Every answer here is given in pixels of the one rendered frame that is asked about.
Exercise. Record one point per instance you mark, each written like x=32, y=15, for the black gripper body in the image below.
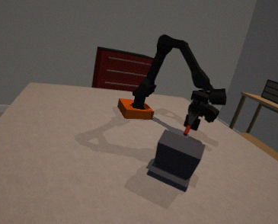
x=199, y=99

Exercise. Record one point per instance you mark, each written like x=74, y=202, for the dark red peg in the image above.
x=186, y=130

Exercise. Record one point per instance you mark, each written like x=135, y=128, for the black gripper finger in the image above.
x=193, y=113
x=196, y=121

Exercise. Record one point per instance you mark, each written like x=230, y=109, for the dark grey square panel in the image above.
x=176, y=159

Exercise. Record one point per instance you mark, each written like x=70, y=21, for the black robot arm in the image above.
x=200, y=80

